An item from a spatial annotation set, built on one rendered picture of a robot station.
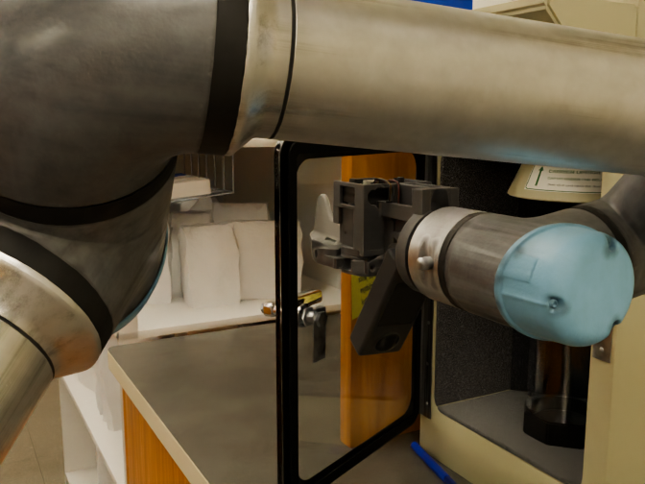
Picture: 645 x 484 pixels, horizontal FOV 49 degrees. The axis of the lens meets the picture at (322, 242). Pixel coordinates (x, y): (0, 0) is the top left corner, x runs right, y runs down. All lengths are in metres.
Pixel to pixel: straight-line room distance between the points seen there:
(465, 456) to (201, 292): 1.07
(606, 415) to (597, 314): 0.34
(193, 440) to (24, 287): 0.77
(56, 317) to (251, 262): 1.59
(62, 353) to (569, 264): 0.29
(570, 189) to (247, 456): 0.57
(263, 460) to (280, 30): 0.79
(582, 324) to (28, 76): 0.33
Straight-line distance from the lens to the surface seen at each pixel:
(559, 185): 0.83
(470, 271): 0.49
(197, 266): 1.88
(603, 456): 0.82
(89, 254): 0.38
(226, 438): 1.11
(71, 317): 0.37
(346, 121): 0.34
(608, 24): 0.72
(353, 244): 0.62
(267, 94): 0.32
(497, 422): 0.99
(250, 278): 1.95
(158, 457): 1.37
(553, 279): 0.44
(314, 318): 0.75
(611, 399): 0.79
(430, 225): 0.54
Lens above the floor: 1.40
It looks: 10 degrees down
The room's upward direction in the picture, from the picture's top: straight up
